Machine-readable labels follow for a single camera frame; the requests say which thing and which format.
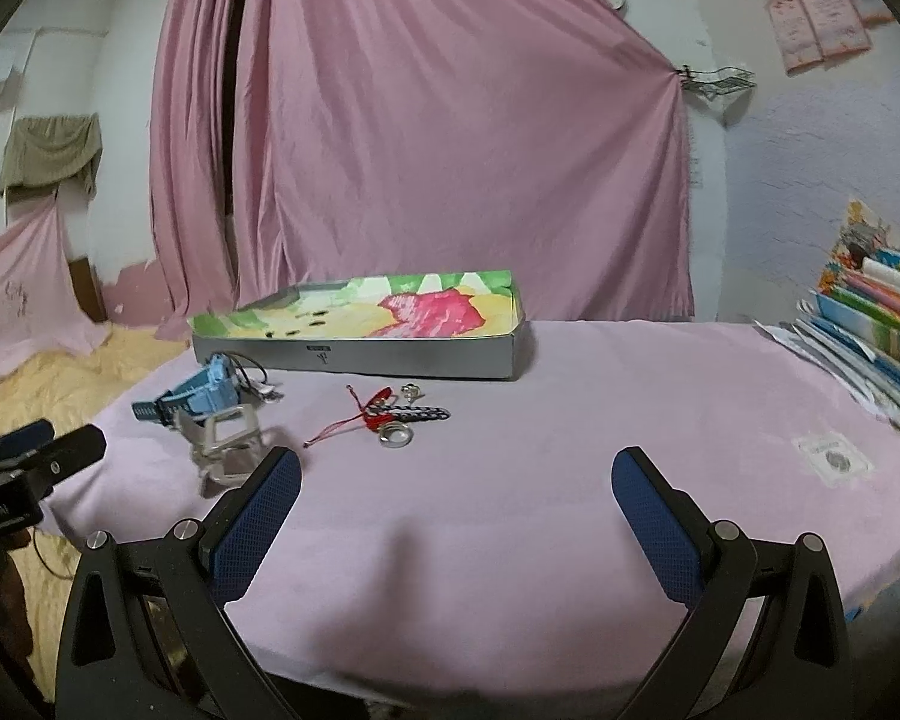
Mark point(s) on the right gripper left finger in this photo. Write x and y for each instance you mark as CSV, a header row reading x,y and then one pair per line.
x,y
241,527

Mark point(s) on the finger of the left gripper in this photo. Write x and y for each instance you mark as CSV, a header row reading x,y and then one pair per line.
x,y
26,438
65,456

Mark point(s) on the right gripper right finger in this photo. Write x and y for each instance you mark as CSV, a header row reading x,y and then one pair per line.
x,y
669,527

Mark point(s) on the blue smart watch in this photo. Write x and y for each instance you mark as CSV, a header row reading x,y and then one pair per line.
x,y
210,390

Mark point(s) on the yellow bedspread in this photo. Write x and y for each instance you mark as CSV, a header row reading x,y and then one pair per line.
x,y
68,390

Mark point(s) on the olive green cloth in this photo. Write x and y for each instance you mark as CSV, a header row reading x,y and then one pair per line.
x,y
43,152

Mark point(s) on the stack of books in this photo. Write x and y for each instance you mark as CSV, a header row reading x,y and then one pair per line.
x,y
848,325

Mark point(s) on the grey tray with floral liner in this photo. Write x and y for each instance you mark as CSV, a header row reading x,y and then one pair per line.
x,y
466,325

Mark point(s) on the pink curtain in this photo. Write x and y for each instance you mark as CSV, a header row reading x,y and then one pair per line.
x,y
296,141

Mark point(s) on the pink sheet on wall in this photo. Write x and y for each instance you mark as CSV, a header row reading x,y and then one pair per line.
x,y
38,306

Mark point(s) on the wire wall rack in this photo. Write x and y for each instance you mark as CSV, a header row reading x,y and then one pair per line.
x,y
722,82

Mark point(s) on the pink wall certificates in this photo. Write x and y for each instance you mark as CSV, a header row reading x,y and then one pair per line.
x,y
815,33

